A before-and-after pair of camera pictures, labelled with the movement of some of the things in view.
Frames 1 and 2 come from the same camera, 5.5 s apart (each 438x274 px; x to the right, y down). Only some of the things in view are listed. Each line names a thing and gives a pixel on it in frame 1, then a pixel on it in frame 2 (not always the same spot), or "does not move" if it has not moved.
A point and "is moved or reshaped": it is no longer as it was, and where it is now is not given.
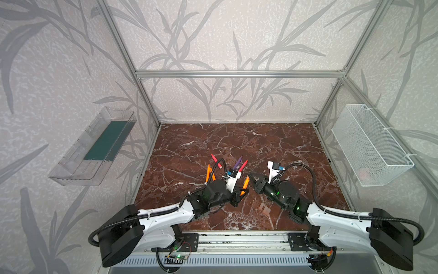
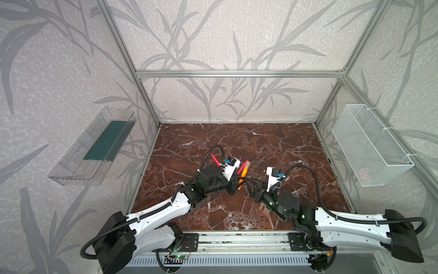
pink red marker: x=243 y=166 does not move
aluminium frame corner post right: x=375 y=20 does not move
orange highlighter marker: x=245 y=185 is moved or reshaped
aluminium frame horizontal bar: x=240 y=73 does not move
